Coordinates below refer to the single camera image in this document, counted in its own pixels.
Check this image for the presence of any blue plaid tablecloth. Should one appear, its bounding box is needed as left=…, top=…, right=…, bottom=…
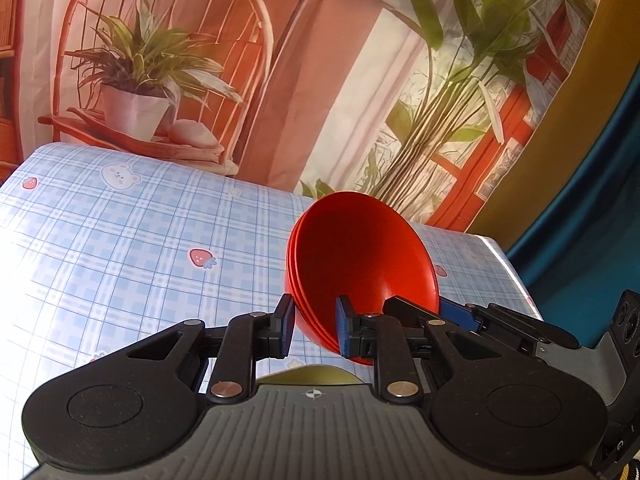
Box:
left=0, top=142, right=544, bottom=478

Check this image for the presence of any red bowl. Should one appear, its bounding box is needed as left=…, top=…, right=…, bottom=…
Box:
left=284, top=192, right=439, bottom=353

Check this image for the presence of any printed room backdrop cloth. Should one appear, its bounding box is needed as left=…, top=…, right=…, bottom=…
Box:
left=1, top=0, right=600, bottom=231

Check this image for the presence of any green plastic plate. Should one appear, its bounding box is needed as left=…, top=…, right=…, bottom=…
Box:
left=257, top=365, right=362, bottom=386

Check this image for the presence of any yellow wooden panel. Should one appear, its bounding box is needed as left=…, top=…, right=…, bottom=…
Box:
left=468, top=0, right=639, bottom=250

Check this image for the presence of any blue curtain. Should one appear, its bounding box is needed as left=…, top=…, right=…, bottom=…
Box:
left=506, top=77, right=639, bottom=347

